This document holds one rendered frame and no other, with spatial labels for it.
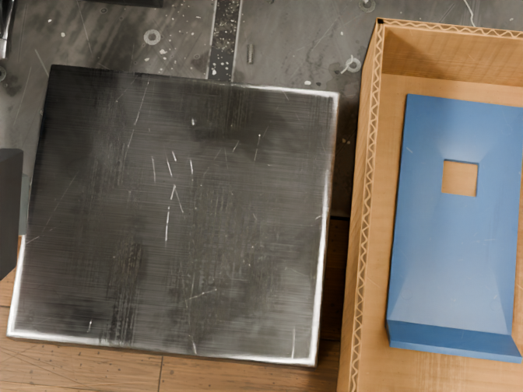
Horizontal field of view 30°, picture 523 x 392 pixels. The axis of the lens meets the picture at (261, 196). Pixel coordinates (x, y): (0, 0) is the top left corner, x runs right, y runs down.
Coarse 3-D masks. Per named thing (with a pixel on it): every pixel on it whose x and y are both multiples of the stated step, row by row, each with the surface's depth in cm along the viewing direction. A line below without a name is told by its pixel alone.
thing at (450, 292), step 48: (432, 96) 58; (432, 144) 57; (480, 144) 57; (432, 192) 56; (480, 192) 56; (432, 240) 56; (480, 240) 56; (432, 288) 55; (480, 288) 55; (432, 336) 53; (480, 336) 54
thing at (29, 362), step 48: (336, 240) 56; (0, 288) 55; (336, 288) 56; (0, 336) 55; (336, 336) 55; (0, 384) 54; (48, 384) 54; (96, 384) 54; (144, 384) 54; (192, 384) 54; (240, 384) 54; (288, 384) 54; (336, 384) 54
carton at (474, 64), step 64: (384, 64) 57; (448, 64) 56; (512, 64) 55; (384, 128) 58; (384, 192) 57; (448, 192) 57; (384, 256) 56; (384, 320) 55; (512, 320) 55; (384, 384) 54; (448, 384) 54; (512, 384) 54
